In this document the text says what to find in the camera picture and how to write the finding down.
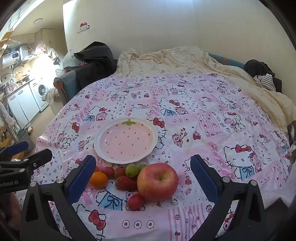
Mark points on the dark clothing pile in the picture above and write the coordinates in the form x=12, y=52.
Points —
x=256, y=66

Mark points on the grey bin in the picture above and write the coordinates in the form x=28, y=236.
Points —
x=25, y=139

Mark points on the person's left hand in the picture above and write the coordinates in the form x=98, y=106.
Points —
x=13, y=208

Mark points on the round ceiling light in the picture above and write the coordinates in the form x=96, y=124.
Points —
x=38, y=21

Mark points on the grey patterned cloth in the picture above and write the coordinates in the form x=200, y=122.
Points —
x=292, y=139

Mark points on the small red strawberry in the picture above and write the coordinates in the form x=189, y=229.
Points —
x=119, y=172

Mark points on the white washing machine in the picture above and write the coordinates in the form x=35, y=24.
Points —
x=41, y=90

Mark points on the pink cartoon printed tablecloth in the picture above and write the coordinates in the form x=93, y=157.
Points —
x=196, y=111

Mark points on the black white striped shirt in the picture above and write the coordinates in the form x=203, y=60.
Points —
x=266, y=81

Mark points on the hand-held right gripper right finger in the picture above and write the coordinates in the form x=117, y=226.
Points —
x=205, y=178

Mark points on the white kitchen cabinet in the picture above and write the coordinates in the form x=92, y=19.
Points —
x=23, y=104

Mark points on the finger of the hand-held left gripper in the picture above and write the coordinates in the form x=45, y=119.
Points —
x=41, y=157
x=16, y=148

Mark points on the red house wall sticker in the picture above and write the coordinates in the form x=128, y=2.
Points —
x=83, y=26

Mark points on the white plastic bag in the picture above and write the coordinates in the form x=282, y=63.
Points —
x=68, y=59

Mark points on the white water heater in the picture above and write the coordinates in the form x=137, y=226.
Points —
x=13, y=54

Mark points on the black bag on chair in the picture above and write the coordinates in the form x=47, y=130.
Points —
x=97, y=58

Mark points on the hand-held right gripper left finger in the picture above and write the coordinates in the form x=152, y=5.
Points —
x=81, y=180

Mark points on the red apple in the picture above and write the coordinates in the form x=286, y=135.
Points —
x=157, y=183

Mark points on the red cherry tomato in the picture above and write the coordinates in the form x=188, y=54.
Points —
x=136, y=202
x=108, y=172

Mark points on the green grape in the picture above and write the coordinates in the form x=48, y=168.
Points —
x=132, y=170
x=142, y=166

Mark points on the cream duvet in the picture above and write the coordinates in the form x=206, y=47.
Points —
x=173, y=62

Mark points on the small orange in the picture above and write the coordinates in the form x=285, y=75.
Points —
x=98, y=180
x=97, y=169

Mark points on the large red strawberry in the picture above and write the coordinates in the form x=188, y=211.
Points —
x=124, y=183

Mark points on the pink strawberry-print plate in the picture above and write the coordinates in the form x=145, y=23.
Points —
x=126, y=141

